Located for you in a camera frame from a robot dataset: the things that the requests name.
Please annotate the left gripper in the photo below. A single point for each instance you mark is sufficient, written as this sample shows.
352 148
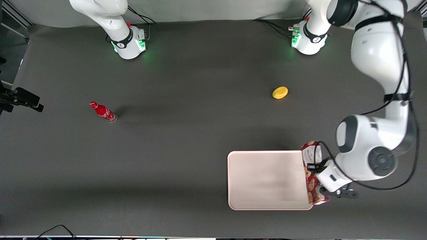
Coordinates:
314 166

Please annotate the red cookie box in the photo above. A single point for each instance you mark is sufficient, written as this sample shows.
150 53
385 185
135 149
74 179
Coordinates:
313 186

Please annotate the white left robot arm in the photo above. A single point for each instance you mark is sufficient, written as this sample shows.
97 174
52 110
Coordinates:
377 56

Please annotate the white rectangular tray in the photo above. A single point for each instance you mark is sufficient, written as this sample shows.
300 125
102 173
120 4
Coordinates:
267 180

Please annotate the yellow lemon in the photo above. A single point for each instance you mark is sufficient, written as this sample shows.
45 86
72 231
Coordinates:
280 92

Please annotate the dark grey table cover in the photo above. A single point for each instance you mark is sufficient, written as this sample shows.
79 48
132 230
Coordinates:
166 150

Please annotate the red cola bottle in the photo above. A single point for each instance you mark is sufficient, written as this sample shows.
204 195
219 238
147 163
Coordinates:
102 111

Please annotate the black clamp-mounted camera device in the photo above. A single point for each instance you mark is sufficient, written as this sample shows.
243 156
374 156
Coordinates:
23 97

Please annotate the aluminium frame profile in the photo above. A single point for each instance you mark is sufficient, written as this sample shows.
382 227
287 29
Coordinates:
16 13

